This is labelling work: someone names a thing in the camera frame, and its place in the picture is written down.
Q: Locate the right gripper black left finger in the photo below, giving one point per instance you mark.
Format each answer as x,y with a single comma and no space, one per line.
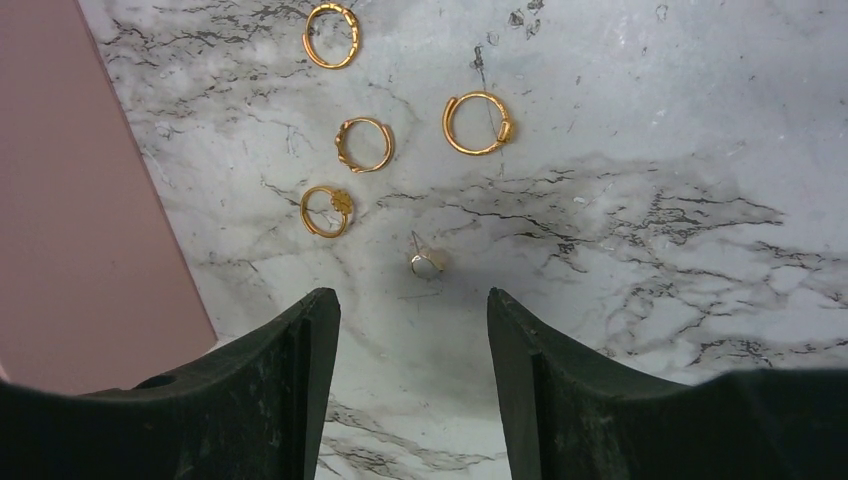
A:
252,409

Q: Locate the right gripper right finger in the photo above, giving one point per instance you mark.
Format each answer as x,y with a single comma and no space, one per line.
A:
569,412

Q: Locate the pink jewelry box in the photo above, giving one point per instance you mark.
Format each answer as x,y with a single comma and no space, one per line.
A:
95,292

